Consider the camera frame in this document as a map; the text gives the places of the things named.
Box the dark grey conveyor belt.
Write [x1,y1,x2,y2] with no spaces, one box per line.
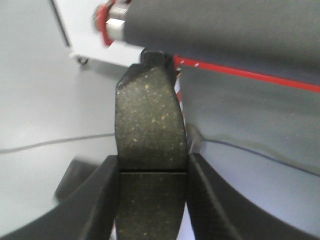
[121,0,320,86]

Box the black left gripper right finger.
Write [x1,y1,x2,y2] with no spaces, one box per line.
[186,153,316,240]

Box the right striped traffic cone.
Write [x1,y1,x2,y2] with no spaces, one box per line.
[174,66,201,153]

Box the red conveyor frame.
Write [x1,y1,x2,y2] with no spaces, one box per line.
[92,0,320,94]

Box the white cabinet on casters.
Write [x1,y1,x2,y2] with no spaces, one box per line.
[50,0,143,67]

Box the black floor cable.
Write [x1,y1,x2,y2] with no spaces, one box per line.
[0,132,116,155]

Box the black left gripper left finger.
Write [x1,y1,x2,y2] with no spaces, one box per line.
[1,155,119,240]

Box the grey brake pad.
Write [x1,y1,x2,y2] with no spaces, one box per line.
[115,50,189,240]

